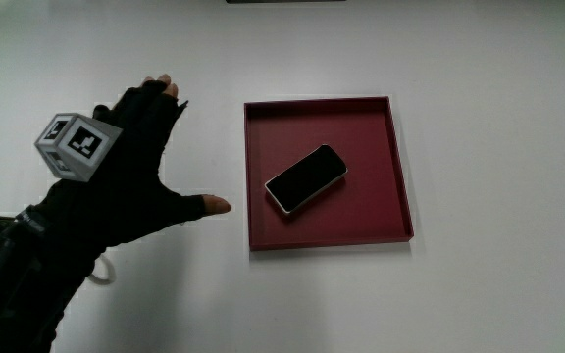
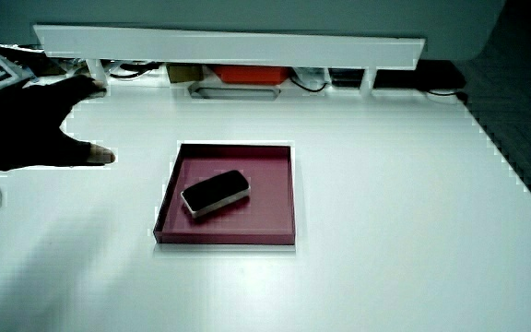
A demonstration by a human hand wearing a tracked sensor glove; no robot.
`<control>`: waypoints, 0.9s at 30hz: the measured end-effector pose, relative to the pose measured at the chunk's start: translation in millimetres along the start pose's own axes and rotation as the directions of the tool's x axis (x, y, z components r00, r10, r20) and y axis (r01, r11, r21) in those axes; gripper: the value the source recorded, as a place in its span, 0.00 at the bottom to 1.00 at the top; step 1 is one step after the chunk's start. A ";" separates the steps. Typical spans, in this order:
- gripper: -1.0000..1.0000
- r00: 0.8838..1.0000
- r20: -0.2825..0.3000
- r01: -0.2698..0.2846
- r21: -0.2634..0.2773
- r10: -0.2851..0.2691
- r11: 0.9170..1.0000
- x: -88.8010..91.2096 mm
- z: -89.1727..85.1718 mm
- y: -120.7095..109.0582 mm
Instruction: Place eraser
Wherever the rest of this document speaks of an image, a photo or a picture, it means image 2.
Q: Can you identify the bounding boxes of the person's right hand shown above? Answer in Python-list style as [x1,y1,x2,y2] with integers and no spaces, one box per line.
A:
[0,39,117,208]

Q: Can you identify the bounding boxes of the black and white eraser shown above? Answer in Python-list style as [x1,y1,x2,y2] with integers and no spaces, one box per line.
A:
[180,169,252,219]

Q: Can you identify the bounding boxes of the brown cardboard box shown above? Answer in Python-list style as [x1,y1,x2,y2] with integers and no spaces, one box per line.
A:
[166,63,205,84]

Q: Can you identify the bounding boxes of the white desk shelf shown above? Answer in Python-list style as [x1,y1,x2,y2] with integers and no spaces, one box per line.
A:
[32,24,426,98]

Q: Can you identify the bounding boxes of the orange box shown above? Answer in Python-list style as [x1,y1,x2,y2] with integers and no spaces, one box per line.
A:
[211,65,292,86]

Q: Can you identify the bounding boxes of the dark red square tray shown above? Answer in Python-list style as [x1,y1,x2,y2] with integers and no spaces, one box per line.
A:
[152,142,297,246]

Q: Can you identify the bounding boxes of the white plastic item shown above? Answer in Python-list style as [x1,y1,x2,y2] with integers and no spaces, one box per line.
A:
[291,66,326,85]

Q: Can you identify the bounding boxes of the small dark box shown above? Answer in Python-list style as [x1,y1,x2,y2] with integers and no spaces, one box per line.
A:
[328,67,364,88]

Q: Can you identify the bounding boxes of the black device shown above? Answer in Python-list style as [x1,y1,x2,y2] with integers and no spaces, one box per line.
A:
[373,59,467,91]

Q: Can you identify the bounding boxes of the black cable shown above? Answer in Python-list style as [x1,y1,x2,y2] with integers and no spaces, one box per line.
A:
[108,62,161,79]
[289,76,329,93]
[425,89,469,103]

